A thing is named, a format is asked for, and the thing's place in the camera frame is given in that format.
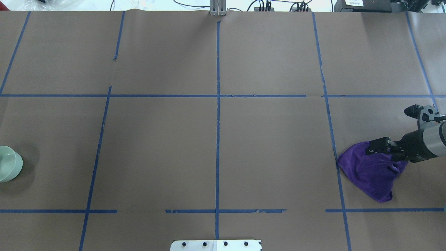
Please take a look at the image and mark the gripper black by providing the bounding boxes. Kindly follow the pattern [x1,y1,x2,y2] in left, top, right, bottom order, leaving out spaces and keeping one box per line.
[365,131,434,163]

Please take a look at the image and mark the aluminium frame post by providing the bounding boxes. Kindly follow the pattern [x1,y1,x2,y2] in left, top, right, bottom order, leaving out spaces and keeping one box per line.
[209,0,228,16]

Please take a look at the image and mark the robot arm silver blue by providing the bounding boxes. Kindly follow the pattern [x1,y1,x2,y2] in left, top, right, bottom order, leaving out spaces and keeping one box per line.
[365,121,446,163]

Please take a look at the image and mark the purple cloth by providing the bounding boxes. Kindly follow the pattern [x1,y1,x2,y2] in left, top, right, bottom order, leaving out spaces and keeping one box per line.
[338,141,408,203]

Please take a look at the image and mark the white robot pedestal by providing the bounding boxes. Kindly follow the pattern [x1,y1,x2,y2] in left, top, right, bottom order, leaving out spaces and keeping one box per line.
[170,239,262,251]

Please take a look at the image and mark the black power box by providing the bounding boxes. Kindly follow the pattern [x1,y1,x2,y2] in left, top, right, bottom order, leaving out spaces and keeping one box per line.
[333,0,392,13]

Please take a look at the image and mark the mint green bowl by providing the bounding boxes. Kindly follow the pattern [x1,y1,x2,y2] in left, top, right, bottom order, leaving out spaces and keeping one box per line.
[0,146,23,183]

